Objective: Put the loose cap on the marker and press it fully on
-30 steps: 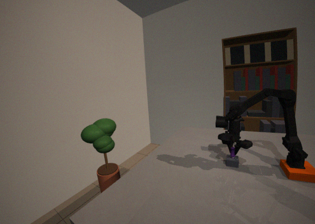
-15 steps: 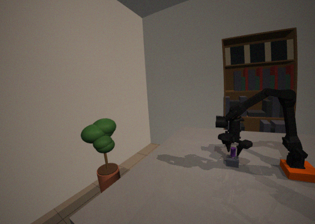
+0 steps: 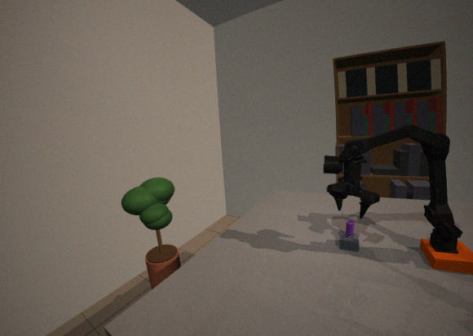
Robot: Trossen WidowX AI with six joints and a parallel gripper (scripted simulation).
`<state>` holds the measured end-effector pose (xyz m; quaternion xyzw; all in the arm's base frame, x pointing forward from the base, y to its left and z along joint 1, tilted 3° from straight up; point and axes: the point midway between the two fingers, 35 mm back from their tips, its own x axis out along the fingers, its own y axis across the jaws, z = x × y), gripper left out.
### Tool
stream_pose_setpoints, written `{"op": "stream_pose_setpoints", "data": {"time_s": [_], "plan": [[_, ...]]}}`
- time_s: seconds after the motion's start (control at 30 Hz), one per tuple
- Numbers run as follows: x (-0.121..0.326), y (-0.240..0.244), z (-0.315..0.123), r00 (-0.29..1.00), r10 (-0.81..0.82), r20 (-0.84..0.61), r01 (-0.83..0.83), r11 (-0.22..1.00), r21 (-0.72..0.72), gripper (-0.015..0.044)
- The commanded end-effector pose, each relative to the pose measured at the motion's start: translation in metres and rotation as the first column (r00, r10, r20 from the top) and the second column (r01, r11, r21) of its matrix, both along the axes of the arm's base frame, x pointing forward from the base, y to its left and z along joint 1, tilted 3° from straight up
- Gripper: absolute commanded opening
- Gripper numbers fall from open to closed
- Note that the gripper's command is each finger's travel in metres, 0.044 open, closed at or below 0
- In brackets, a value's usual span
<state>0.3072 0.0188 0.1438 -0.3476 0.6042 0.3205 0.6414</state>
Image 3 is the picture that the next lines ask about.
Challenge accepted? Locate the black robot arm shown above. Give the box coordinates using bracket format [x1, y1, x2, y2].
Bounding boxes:
[323, 125, 462, 254]

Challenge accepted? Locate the dark purple marker cap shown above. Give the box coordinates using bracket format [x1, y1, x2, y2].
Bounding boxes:
[346, 220, 355, 235]

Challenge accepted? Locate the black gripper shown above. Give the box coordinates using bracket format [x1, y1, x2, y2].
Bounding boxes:
[327, 175, 380, 219]

